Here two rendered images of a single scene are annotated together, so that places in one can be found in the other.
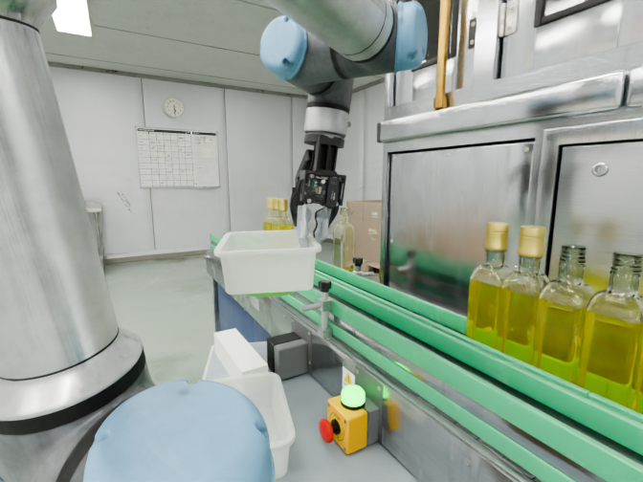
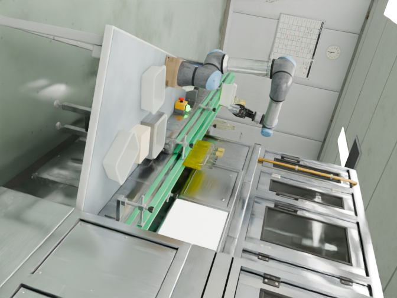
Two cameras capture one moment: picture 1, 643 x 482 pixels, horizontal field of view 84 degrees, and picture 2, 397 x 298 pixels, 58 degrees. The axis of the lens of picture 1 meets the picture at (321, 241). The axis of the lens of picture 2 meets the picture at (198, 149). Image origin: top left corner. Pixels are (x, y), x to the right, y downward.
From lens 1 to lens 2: 1.90 m
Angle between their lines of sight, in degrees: 0
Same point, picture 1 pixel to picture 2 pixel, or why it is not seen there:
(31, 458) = (217, 61)
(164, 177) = (284, 32)
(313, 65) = not seen: hidden behind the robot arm
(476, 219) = (222, 159)
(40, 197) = (248, 71)
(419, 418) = (184, 120)
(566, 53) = (260, 181)
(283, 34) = not seen: hidden behind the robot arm
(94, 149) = not seen: outside the picture
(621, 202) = (223, 176)
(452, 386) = (192, 128)
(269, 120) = (308, 120)
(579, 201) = (224, 172)
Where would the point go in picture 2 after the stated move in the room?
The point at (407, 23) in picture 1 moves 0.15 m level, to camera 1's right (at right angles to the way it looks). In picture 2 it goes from (267, 130) to (261, 153)
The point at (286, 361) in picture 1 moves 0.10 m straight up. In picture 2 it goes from (192, 92) to (205, 95)
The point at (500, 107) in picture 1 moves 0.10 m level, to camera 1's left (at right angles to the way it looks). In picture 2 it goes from (252, 167) to (256, 154)
